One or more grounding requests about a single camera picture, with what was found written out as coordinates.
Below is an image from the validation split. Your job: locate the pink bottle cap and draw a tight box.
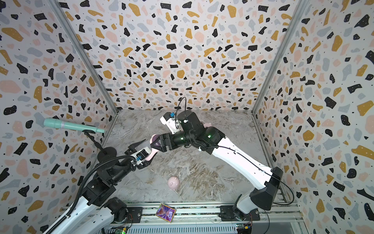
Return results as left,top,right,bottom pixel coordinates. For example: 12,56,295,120
168,176,180,191

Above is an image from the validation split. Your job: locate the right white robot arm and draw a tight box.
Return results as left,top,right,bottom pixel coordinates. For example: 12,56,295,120
150,110,283,215

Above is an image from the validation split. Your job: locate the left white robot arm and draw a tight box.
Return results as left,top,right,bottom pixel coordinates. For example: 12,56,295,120
46,140,152,234

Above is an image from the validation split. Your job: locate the black microphone stand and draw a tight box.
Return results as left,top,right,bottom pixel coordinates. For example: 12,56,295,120
83,130,117,163

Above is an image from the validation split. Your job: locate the colourful holographic card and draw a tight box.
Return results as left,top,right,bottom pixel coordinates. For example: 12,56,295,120
155,204,176,223

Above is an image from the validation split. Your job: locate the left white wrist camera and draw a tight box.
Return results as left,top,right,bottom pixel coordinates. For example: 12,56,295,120
133,147,152,165

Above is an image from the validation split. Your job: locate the right thin black cable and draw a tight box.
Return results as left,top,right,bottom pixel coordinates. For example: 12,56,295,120
176,97,188,113

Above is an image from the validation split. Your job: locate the black corrugated cable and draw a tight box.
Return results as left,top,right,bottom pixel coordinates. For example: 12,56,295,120
46,154,136,234

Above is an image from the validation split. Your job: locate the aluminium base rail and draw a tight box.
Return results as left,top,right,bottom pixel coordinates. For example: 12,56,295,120
55,201,304,234

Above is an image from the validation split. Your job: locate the left corner aluminium post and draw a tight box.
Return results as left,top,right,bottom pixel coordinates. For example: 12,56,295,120
47,0,118,115

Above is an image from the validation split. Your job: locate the corner aluminium post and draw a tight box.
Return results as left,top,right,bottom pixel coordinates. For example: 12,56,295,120
47,0,118,115
251,0,310,115

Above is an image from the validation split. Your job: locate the right corner aluminium post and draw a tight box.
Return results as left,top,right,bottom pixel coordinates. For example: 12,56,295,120
251,0,310,115

